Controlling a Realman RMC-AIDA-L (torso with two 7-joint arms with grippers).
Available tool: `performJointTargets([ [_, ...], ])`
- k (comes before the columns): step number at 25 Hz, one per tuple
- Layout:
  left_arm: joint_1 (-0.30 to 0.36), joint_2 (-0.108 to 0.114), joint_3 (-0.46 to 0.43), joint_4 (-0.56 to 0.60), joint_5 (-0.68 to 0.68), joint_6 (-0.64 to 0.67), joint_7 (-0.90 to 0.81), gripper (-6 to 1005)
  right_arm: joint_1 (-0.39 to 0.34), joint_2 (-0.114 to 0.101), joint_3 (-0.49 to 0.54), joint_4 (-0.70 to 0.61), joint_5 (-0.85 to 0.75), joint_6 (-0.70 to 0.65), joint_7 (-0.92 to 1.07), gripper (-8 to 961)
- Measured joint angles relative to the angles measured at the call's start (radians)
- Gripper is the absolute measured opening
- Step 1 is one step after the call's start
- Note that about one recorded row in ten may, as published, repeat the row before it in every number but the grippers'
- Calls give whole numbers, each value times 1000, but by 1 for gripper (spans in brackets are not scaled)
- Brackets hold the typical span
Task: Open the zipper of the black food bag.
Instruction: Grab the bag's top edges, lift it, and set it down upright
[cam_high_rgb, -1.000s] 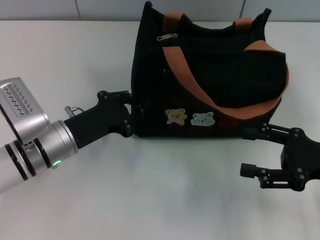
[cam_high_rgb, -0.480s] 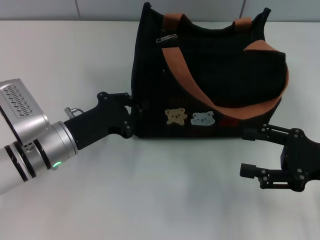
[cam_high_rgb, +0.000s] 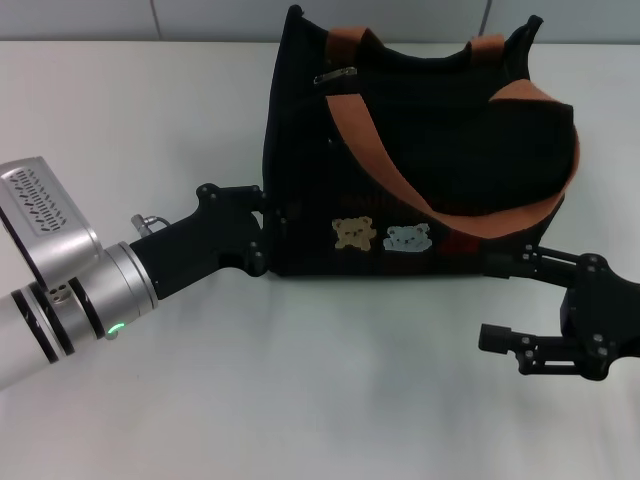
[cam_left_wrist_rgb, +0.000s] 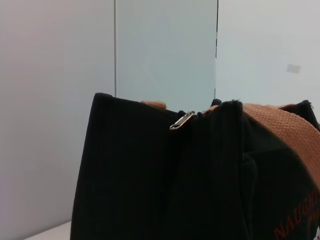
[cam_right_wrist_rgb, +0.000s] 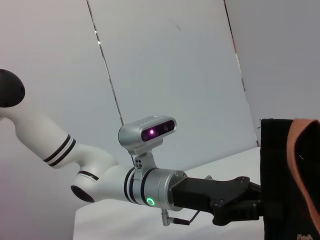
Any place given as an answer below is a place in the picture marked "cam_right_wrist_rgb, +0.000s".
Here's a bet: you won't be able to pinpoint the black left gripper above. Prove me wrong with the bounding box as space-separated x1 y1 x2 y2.
168 176 262 226

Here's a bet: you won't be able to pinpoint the black food bag brown straps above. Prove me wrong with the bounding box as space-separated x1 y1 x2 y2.
258 118 320 240

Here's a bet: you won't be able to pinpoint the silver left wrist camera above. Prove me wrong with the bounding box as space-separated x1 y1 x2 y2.
118 115 178 181

